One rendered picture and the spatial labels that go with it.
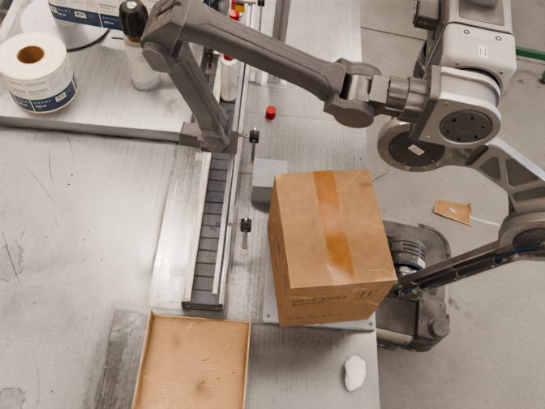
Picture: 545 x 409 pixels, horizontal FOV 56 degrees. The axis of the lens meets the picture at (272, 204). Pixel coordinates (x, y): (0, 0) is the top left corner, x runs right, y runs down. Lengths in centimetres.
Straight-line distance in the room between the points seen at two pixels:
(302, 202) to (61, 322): 69
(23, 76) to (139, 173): 42
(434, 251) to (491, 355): 52
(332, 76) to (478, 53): 27
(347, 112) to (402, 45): 248
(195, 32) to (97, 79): 94
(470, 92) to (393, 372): 153
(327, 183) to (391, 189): 145
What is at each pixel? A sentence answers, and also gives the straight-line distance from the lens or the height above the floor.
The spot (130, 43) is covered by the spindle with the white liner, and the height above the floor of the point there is 107.
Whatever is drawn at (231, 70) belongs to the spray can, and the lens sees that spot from 162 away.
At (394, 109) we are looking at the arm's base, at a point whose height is 145.
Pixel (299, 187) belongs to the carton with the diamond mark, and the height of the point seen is 112.
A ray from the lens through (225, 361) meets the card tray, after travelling 136.
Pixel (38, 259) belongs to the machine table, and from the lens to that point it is 154.
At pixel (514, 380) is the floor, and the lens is 251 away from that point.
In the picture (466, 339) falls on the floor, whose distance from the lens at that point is 247.
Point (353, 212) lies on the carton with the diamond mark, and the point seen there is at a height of 112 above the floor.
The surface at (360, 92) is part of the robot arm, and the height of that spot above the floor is 146.
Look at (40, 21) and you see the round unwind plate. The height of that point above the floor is 89.
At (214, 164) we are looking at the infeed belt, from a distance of 156.
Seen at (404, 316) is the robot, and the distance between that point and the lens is 213.
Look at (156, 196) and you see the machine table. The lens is 157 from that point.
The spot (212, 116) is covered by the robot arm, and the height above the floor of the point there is 125.
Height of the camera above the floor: 215
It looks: 59 degrees down
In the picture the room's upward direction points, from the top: 9 degrees clockwise
